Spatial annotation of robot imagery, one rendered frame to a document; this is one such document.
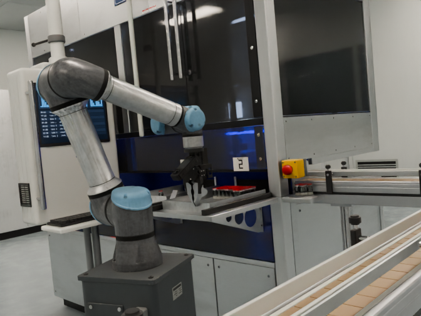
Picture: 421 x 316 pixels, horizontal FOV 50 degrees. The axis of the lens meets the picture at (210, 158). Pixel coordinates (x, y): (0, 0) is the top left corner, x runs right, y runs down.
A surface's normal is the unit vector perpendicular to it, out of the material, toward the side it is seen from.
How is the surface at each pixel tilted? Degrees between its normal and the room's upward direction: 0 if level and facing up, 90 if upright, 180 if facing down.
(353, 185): 90
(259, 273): 90
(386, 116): 90
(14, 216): 90
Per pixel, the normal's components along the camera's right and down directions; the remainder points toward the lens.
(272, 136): -0.68, 0.10
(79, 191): 0.72, -0.03
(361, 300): -0.09, -0.99
